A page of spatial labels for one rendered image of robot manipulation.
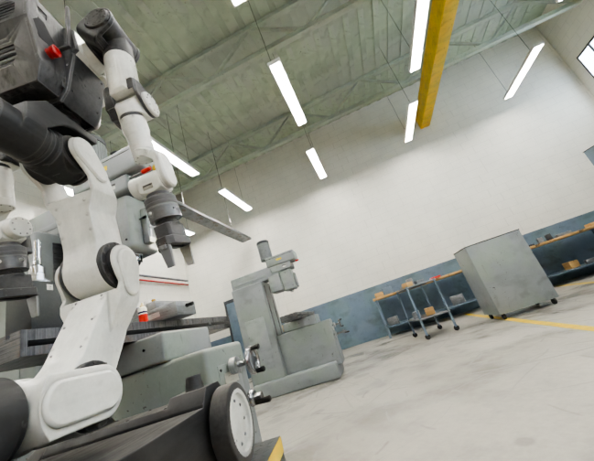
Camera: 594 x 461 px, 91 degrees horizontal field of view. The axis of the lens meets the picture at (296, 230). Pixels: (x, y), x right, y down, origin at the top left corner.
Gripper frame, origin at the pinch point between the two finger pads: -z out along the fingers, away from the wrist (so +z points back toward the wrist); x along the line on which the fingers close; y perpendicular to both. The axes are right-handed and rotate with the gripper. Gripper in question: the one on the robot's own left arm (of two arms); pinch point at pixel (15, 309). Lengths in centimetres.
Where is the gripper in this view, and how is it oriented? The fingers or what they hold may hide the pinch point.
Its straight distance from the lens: 116.7
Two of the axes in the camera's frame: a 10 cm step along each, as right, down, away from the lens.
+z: -3.0, -9.4, 1.7
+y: -9.4, 3.2, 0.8
